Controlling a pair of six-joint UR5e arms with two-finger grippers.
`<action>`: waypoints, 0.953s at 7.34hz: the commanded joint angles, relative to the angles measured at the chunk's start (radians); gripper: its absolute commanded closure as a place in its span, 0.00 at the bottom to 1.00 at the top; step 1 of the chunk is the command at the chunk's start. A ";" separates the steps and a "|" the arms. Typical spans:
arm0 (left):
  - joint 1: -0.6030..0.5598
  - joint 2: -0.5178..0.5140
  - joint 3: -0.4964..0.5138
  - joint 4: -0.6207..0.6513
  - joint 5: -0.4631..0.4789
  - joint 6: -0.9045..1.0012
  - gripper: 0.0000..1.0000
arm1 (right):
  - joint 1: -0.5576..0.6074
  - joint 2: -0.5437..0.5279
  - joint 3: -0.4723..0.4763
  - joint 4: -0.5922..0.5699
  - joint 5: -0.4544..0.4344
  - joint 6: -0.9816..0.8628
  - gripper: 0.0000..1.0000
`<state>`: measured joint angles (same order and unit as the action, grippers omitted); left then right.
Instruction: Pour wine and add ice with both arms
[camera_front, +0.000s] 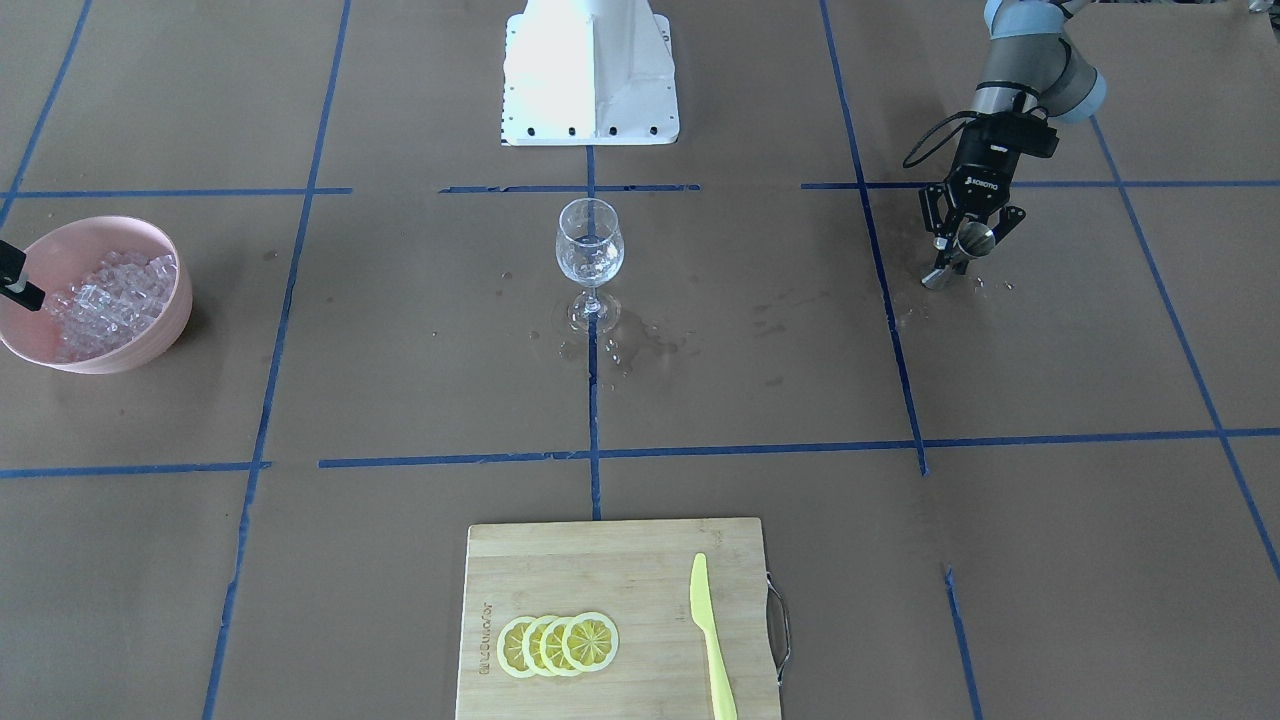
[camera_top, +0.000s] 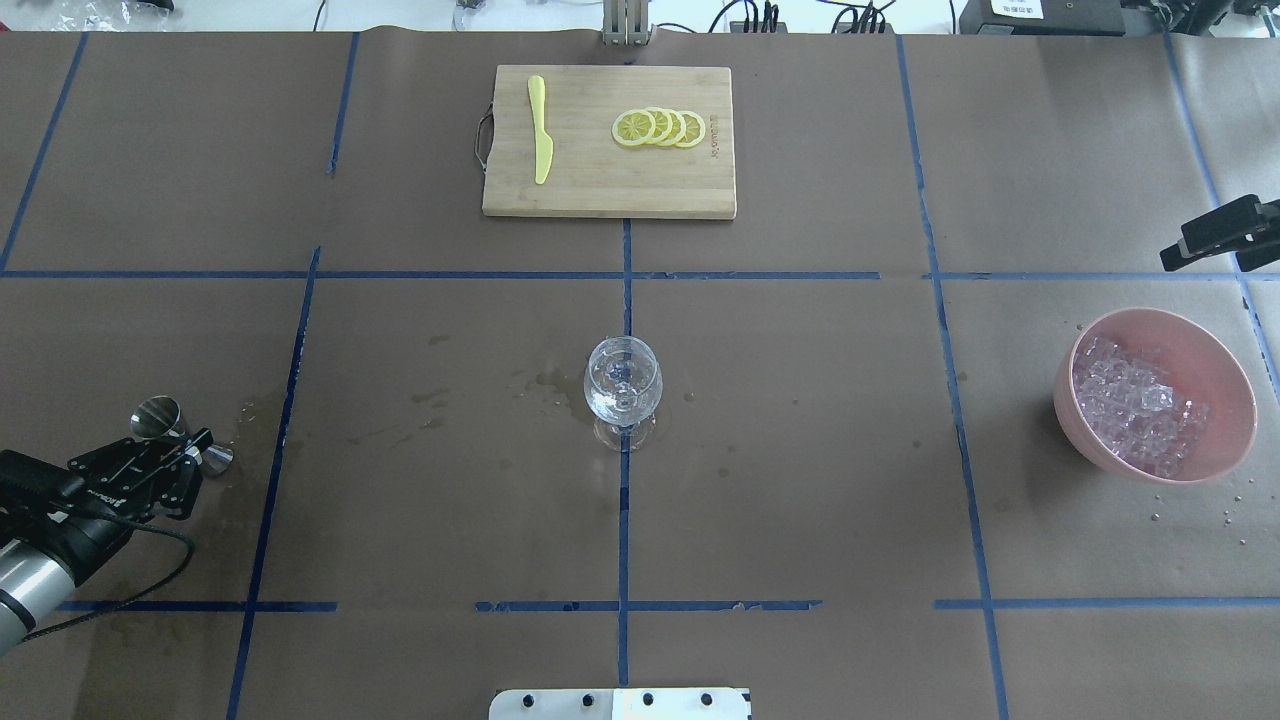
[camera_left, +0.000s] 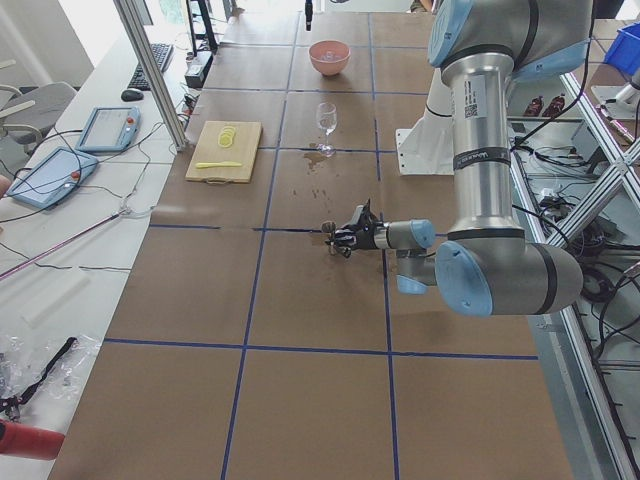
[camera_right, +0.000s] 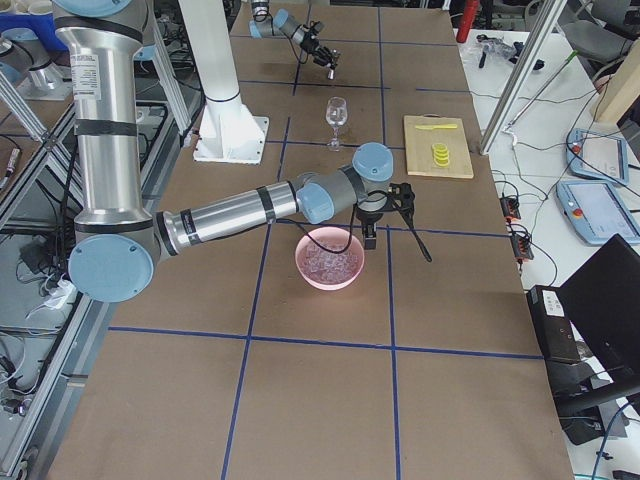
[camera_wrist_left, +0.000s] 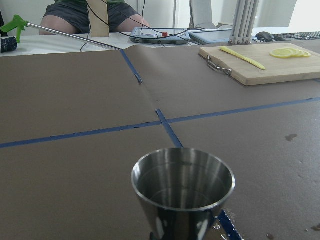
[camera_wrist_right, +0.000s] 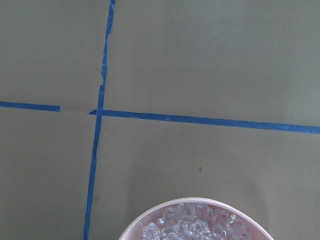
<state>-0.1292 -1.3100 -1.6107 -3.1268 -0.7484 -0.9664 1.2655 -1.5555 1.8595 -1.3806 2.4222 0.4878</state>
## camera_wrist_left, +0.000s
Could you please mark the steel jigger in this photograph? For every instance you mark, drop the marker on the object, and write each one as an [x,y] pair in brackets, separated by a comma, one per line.
[181,191]

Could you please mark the grey teach pendant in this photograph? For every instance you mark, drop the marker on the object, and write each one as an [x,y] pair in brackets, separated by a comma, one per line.
[160,36]

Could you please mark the yellow plastic knife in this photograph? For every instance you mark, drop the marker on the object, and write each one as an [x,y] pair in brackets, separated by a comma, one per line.
[242,57]

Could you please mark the bamboo cutting board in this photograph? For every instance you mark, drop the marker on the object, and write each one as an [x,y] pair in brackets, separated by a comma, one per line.
[277,70]

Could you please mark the wooden block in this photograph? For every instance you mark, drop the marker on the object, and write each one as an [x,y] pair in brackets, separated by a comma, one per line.
[98,18]

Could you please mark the black computer mouse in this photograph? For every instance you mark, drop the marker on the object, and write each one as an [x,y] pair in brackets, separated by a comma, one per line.
[264,37]

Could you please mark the seated person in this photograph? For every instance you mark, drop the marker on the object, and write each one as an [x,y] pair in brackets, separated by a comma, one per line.
[71,17]

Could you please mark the lemon slice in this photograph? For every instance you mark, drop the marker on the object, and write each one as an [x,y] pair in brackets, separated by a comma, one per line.
[299,53]
[293,51]
[305,54]
[281,53]

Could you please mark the black keyboard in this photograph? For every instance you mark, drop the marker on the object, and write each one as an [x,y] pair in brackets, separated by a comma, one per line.
[297,36]

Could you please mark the metal cutting board handle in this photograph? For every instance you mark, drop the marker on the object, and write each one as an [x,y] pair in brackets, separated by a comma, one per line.
[214,66]

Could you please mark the aluminium camera post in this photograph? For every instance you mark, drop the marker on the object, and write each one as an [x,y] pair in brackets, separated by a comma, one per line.
[243,22]

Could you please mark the green handled reacher tool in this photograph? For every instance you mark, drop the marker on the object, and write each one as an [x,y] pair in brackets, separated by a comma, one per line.
[19,24]

